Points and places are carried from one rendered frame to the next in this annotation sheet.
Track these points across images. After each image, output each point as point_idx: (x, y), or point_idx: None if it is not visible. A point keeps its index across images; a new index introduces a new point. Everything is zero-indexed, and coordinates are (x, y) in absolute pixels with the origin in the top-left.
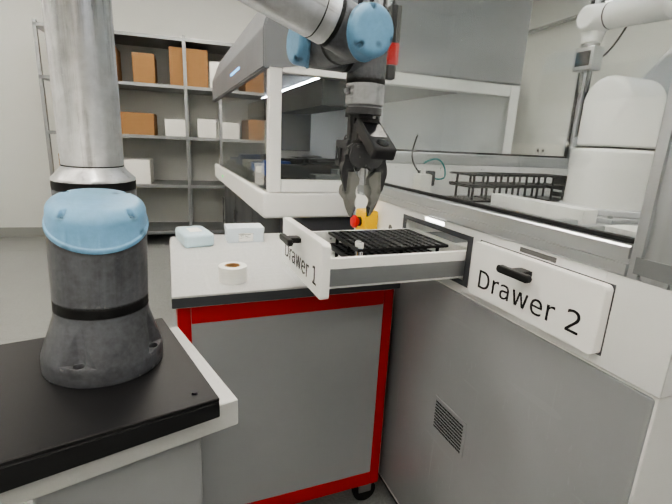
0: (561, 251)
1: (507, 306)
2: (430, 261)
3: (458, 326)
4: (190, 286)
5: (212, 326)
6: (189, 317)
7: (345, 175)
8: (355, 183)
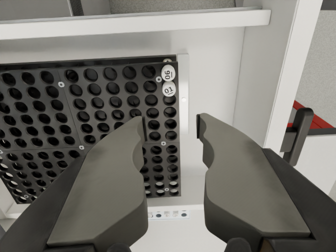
0: None
1: None
2: (10, 23)
3: (17, 14)
4: (326, 160)
5: (289, 120)
6: (319, 125)
7: (314, 206)
8: (225, 174)
